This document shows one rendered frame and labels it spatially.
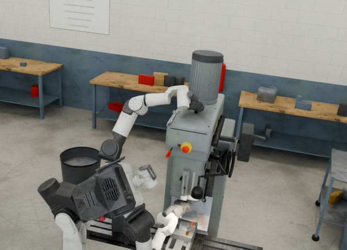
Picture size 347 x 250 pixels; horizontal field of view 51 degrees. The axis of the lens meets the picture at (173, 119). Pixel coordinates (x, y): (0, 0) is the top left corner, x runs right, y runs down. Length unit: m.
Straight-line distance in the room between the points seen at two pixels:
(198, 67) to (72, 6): 5.02
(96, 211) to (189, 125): 0.67
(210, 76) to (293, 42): 4.13
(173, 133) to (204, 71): 0.47
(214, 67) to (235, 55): 4.08
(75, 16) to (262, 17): 3.34
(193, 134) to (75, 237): 0.88
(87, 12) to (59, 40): 0.80
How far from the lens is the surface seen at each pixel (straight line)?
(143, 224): 1.97
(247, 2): 6.25
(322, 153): 6.21
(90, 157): 4.52
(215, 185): 2.83
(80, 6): 7.02
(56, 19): 7.28
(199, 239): 2.72
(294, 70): 6.42
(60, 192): 2.07
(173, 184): 2.34
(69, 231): 2.15
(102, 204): 1.89
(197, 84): 2.31
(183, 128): 2.01
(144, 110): 2.03
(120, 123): 2.01
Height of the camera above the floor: 2.66
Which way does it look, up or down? 22 degrees down
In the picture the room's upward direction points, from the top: 5 degrees clockwise
